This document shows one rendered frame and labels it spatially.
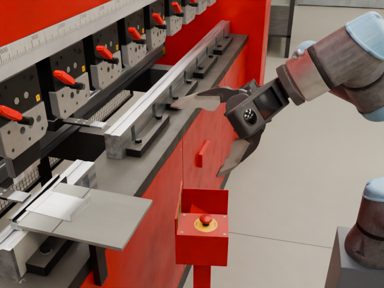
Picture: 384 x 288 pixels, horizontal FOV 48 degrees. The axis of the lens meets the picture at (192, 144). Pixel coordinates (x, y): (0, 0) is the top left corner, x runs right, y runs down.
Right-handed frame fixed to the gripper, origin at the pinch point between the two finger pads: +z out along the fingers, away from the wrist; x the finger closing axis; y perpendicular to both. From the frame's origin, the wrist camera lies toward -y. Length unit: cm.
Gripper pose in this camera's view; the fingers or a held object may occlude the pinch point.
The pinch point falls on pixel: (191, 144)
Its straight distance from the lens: 75.0
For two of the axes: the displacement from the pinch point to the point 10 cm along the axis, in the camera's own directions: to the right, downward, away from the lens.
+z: -8.0, 4.6, 4.0
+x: -5.5, -8.3, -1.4
